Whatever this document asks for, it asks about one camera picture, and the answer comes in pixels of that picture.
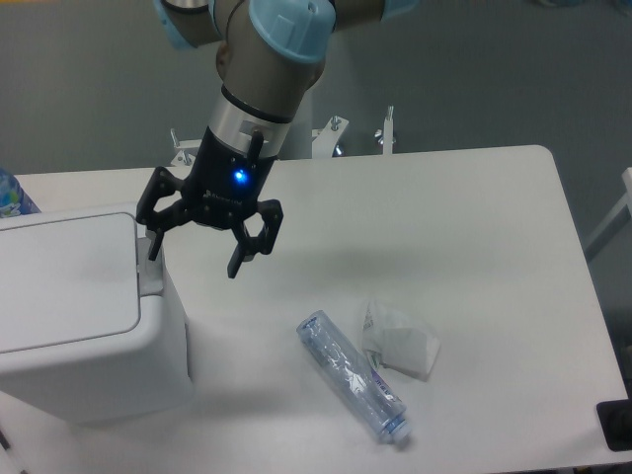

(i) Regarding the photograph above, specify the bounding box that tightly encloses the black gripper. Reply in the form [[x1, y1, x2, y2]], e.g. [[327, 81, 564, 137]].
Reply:
[[135, 125, 284, 279]]

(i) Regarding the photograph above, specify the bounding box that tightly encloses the white push-lid trash can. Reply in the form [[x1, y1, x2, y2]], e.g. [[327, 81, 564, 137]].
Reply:
[[1, 203, 194, 424]]

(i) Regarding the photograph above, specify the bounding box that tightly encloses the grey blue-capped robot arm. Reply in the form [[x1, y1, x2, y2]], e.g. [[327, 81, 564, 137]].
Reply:
[[136, 0, 417, 277]]

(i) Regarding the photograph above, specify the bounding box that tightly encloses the blue labelled bottle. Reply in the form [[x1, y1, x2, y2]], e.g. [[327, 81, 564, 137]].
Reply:
[[0, 169, 40, 218]]

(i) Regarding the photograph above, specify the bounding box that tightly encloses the clear empty plastic bottle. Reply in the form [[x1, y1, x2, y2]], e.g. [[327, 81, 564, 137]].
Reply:
[[296, 310, 412, 445]]

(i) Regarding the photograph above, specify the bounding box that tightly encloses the crumpled white paper wrapper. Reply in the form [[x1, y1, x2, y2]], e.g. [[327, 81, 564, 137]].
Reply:
[[361, 299, 440, 381]]

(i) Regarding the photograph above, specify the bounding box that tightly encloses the white furniture leg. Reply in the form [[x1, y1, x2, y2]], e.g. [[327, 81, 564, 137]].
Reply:
[[584, 167, 631, 263]]

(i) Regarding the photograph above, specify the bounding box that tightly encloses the black device at table edge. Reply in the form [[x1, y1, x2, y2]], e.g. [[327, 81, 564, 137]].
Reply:
[[596, 399, 631, 452]]

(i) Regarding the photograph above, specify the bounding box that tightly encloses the white pedestal base frame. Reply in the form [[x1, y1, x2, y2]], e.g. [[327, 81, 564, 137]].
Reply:
[[170, 105, 397, 167]]

